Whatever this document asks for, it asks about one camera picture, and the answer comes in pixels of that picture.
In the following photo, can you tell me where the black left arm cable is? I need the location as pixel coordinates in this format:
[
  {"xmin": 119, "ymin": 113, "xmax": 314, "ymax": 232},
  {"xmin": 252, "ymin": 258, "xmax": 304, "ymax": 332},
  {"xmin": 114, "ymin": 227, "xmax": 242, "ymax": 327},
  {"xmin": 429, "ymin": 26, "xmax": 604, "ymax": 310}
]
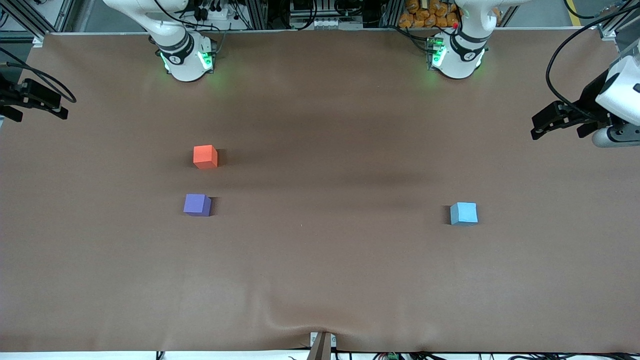
[{"xmin": 546, "ymin": 2, "xmax": 640, "ymax": 123}]

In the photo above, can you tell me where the white power strip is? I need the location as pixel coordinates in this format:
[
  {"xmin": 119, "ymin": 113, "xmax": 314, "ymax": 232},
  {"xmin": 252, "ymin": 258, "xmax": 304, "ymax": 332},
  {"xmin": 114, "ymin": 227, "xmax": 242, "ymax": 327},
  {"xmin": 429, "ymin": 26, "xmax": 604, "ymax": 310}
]
[{"xmin": 309, "ymin": 18, "xmax": 352, "ymax": 30}]

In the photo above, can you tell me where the power strip with black plugs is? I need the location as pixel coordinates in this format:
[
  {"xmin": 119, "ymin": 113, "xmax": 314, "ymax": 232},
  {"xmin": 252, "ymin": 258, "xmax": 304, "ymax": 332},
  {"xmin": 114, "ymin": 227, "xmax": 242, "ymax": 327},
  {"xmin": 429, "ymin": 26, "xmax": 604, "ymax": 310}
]
[{"xmin": 192, "ymin": 0, "xmax": 232, "ymax": 22}]

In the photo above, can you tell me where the orange foam block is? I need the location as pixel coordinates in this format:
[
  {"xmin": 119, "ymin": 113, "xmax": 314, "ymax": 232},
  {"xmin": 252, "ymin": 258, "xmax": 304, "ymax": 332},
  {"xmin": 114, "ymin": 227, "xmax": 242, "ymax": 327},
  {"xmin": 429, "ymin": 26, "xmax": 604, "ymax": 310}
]
[{"xmin": 193, "ymin": 144, "xmax": 219, "ymax": 170}]

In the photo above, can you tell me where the metal table edge bracket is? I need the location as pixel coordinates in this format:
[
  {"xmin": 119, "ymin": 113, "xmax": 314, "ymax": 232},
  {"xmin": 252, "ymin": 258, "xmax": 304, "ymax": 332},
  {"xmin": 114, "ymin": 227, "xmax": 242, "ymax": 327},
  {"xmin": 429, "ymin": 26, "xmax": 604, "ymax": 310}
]
[{"xmin": 309, "ymin": 331, "xmax": 337, "ymax": 360}]

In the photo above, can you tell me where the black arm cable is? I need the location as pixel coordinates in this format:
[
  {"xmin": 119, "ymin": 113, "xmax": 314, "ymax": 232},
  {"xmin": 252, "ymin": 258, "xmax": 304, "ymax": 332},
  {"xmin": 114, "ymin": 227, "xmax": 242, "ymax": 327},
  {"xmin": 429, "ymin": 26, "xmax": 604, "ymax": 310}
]
[
  {"xmin": 546, "ymin": 2, "xmax": 640, "ymax": 123},
  {"xmin": 0, "ymin": 47, "xmax": 77, "ymax": 104}
]

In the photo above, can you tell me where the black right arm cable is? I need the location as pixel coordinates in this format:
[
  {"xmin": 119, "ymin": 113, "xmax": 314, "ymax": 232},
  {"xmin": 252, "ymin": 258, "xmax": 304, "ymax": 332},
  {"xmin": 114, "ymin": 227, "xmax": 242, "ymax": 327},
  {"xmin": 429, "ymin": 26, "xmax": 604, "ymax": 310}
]
[{"xmin": 0, "ymin": 47, "xmax": 77, "ymax": 104}]

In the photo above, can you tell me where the brown table mat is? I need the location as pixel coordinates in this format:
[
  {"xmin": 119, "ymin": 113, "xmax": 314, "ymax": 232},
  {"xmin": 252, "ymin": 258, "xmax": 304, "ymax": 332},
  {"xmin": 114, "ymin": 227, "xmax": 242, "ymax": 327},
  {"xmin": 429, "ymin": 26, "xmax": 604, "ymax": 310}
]
[{"xmin": 0, "ymin": 29, "xmax": 640, "ymax": 353}]

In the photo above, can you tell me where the blue foam block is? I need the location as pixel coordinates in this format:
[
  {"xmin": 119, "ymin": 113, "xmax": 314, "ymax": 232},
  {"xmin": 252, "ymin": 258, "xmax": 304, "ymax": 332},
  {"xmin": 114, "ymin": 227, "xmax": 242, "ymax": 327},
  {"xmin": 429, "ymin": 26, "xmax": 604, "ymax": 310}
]
[{"xmin": 449, "ymin": 202, "xmax": 479, "ymax": 226}]

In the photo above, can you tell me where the aluminium frame profile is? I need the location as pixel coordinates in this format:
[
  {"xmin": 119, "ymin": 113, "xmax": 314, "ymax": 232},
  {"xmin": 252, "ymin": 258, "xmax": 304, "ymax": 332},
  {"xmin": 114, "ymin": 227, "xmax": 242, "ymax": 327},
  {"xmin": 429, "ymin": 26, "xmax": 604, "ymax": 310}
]
[
  {"xmin": 0, "ymin": 0, "xmax": 76, "ymax": 43},
  {"xmin": 597, "ymin": 20, "xmax": 640, "ymax": 56}
]

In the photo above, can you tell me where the purple foam block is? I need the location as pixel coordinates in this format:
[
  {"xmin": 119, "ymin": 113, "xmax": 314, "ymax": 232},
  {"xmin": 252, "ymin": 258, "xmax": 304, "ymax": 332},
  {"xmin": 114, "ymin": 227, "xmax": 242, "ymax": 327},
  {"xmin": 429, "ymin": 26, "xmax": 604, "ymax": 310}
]
[{"xmin": 183, "ymin": 193, "xmax": 213, "ymax": 217}]

